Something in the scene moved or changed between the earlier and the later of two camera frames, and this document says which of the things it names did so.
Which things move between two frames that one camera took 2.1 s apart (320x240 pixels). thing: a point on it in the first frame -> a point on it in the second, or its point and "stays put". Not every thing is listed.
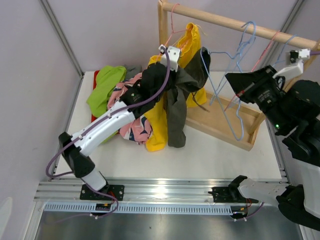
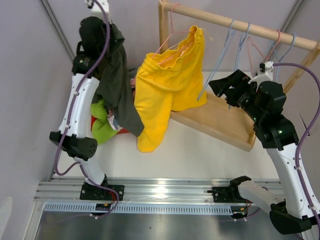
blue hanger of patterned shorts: (237, 61) -> (243, 34)
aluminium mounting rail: (165, 190) stays put
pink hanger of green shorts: (255, 67) -> (266, 58)
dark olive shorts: (192, 75) -> (115, 91)
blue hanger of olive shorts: (203, 49) -> (243, 24)
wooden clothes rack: (233, 124) stays put
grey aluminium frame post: (69, 49) stays put
